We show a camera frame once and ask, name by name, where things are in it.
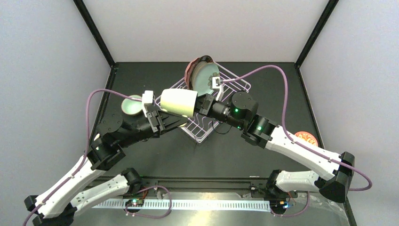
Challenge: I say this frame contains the cream mug green handle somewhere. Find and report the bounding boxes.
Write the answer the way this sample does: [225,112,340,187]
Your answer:
[160,89,198,118]

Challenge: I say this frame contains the green flower plate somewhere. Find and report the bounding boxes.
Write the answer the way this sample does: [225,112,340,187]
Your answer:
[190,62,219,96]

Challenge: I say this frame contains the pink polka dot plate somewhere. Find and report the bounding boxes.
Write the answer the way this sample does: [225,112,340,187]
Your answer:
[184,57,200,90]

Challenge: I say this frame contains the dark striped plate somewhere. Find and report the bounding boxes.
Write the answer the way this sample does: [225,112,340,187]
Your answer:
[191,55,214,90]

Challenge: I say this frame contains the white mug blue handle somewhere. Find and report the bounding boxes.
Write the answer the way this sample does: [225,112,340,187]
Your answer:
[93,134,100,141]

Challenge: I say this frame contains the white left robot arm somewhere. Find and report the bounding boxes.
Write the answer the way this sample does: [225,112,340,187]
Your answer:
[24,107,188,226]

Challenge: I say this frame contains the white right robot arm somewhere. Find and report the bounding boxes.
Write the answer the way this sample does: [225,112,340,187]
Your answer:
[194,91,355,203]

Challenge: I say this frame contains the green celadon bowl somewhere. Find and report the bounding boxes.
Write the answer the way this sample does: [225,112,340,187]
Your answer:
[121,95,142,115]

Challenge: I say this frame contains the orange floral bowl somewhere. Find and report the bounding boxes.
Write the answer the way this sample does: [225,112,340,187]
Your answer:
[295,131,319,146]

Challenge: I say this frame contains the white LED light strip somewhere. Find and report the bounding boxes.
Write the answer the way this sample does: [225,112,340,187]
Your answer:
[93,198,271,212]

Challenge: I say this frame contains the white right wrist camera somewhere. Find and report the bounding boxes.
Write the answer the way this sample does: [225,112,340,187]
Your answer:
[211,76,224,101]

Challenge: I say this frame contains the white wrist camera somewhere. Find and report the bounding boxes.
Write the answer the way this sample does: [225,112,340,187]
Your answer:
[141,90,156,118]
[211,76,224,101]

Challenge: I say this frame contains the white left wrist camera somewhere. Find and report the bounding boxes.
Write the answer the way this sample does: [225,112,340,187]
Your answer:
[141,90,156,118]

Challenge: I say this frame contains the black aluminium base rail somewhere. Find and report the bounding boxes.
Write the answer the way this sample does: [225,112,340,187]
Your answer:
[53,176,358,226]

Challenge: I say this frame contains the black left frame post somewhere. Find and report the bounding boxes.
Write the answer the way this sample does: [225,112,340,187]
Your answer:
[73,0,116,68]

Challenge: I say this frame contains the black frame post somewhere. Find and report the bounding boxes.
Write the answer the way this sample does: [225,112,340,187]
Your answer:
[295,0,339,69]
[73,0,116,68]

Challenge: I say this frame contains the black right frame post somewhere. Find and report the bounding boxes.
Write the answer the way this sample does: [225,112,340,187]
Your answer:
[295,0,339,69]

